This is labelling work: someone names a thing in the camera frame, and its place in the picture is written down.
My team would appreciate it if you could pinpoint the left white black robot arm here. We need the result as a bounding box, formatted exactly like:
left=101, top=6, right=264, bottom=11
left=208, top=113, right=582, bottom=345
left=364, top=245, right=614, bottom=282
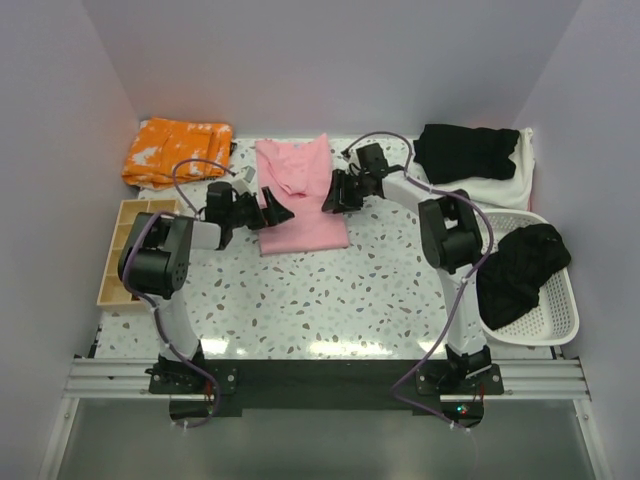
left=118, top=181, right=295, bottom=392

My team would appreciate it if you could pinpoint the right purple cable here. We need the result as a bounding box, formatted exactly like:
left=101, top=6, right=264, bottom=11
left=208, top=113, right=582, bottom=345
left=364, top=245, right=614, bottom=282
left=342, top=130, right=497, bottom=431

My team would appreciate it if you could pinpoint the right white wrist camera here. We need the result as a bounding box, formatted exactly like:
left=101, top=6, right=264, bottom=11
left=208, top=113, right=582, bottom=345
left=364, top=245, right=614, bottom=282
left=340, top=148, right=361, bottom=168

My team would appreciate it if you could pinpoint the aluminium rail frame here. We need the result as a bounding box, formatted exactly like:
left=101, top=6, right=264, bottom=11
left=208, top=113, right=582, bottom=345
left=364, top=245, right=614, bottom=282
left=63, top=324, right=594, bottom=401

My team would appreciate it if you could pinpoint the pink t-shirt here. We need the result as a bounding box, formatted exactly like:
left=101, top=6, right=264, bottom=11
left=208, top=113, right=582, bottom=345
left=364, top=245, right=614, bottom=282
left=255, top=134, right=349, bottom=255

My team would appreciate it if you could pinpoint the black t-shirt in basket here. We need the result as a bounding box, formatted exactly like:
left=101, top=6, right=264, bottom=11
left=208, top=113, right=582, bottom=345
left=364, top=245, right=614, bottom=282
left=476, top=223, right=571, bottom=330

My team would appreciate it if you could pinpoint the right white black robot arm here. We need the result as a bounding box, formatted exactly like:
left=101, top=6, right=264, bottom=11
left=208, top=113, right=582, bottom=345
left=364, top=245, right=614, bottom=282
left=322, top=143, right=493, bottom=393

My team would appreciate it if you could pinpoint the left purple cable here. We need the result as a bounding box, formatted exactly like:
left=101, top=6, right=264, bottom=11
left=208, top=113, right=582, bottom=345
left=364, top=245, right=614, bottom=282
left=121, top=158, right=241, bottom=429

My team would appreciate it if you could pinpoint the purple cable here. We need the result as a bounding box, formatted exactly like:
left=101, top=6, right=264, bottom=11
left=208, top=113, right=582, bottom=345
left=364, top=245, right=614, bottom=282
left=342, top=130, right=497, bottom=431
left=121, top=158, right=241, bottom=429

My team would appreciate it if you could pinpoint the black folded t-shirt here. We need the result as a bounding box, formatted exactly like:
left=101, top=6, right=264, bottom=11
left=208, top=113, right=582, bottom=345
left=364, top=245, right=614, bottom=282
left=413, top=124, right=520, bottom=185

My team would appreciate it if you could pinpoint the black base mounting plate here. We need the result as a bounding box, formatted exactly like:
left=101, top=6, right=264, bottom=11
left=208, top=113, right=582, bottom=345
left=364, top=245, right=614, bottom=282
left=145, top=360, right=505, bottom=420

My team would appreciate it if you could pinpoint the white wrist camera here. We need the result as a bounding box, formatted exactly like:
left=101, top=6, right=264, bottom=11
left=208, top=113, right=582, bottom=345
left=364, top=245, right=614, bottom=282
left=340, top=148, right=361, bottom=168
left=231, top=166, right=256, bottom=194

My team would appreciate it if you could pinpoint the wooden compartment tray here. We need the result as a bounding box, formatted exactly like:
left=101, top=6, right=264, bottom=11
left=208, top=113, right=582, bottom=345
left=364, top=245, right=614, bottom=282
left=97, top=198, right=183, bottom=313

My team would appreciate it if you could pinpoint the orange white folded t-shirt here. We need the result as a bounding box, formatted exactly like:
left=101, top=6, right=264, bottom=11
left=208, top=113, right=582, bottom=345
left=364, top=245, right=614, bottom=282
left=121, top=117, right=233, bottom=190

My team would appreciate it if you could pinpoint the white plastic laundry basket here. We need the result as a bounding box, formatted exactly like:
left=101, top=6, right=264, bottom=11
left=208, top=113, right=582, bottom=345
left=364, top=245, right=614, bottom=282
left=481, top=208, right=580, bottom=347

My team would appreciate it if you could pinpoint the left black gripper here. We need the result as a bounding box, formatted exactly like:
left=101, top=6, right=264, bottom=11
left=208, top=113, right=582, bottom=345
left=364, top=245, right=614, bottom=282
left=226, top=187, right=293, bottom=231

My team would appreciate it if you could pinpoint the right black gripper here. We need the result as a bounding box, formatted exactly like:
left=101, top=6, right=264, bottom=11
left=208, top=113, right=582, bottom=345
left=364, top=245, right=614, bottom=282
left=323, top=169, right=371, bottom=214

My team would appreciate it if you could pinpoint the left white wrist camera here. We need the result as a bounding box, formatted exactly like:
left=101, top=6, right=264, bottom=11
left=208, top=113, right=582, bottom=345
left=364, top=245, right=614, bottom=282
left=231, top=166, right=256, bottom=194

